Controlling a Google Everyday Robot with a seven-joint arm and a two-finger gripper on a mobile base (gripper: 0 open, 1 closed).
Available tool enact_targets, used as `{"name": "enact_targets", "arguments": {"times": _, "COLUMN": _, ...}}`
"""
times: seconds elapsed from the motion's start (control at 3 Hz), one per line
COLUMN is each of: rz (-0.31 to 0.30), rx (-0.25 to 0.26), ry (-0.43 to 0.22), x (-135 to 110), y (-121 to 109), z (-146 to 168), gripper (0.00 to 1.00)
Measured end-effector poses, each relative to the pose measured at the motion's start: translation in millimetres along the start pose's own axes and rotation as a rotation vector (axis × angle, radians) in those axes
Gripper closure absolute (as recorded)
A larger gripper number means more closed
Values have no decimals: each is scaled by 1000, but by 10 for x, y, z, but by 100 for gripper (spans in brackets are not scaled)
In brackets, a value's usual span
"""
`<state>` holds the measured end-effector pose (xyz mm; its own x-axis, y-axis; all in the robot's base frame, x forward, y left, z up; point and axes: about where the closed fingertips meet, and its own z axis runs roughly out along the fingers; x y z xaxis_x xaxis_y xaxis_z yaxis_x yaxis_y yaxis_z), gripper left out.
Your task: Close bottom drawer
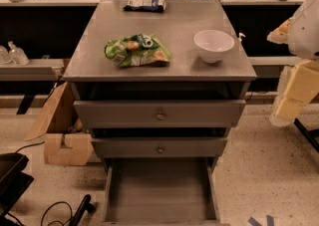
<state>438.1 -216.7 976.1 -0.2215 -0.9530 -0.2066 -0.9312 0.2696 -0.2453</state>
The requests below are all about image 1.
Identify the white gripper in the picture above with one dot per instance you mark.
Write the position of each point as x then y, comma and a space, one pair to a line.
305, 32

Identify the grey bottom drawer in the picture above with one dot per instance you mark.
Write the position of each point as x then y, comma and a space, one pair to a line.
160, 192

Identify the grey drawer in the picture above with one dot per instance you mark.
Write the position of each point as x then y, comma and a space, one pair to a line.
160, 192
159, 147
143, 114

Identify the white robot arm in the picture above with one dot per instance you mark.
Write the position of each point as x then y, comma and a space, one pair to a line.
301, 33

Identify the grey top drawer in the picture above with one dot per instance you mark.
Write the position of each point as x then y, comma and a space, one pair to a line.
143, 114

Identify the grey drawer cabinet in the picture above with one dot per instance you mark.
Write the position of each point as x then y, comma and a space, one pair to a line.
92, 77

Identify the grey middle drawer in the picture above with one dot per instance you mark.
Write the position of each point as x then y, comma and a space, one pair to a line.
159, 147

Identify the black bar foot right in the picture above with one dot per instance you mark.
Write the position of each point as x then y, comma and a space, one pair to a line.
312, 135

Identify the white pump bottle top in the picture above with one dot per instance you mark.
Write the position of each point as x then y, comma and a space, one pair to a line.
241, 36

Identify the white bowl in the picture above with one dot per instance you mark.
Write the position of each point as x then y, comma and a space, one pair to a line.
213, 45

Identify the blue floor tape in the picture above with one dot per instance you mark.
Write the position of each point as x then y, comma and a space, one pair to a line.
267, 220

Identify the green chip bag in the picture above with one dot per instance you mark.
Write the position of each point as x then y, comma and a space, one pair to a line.
137, 50

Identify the blue white snack bag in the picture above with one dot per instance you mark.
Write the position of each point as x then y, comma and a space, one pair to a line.
145, 5

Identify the black caster leg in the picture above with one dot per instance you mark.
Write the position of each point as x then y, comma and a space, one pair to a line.
85, 206

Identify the brown cardboard box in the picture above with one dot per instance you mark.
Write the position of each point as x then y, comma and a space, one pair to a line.
59, 126

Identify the clear sanitizer bottle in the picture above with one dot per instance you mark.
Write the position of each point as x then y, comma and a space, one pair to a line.
17, 55

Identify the black chair base left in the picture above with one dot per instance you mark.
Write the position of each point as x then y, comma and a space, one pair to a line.
13, 183

